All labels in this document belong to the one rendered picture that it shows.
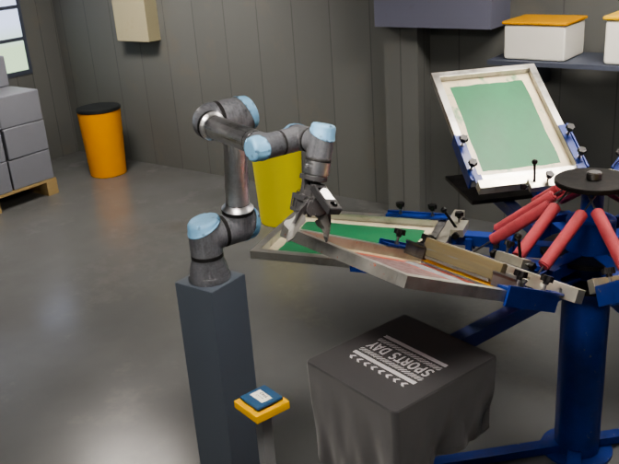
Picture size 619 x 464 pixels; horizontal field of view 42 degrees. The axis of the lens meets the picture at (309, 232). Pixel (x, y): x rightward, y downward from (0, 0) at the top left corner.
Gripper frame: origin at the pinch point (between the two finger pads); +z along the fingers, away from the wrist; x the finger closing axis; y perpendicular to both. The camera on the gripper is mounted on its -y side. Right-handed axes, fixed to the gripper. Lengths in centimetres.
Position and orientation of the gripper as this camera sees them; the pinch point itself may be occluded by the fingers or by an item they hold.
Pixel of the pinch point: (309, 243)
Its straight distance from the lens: 237.4
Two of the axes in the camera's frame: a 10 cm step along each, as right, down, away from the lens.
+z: -1.6, 9.7, 1.8
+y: -6.2, -2.4, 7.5
